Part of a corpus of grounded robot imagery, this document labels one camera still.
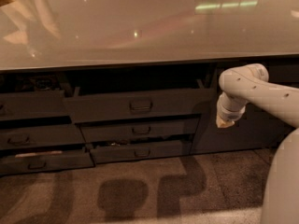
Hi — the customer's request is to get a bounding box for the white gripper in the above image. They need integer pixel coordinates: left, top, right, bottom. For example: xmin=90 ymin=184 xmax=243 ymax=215
xmin=216 ymin=92 xmax=248 ymax=129

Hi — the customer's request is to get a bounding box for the dark drawer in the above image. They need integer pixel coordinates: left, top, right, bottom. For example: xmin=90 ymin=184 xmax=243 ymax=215
xmin=90 ymin=140 xmax=192 ymax=163
xmin=0 ymin=91 xmax=66 ymax=121
xmin=81 ymin=118 xmax=199 ymax=143
xmin=64 ymin=89 xmax=215 ymax=123
xmin=0 ymin=124 xmax=85 ymax=150
xmin=0 ymin=150 xmax=93 ymax=175

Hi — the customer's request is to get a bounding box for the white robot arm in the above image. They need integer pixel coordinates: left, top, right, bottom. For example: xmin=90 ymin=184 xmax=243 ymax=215
xmin=216 ymin=63 xmax=299 ymax=224

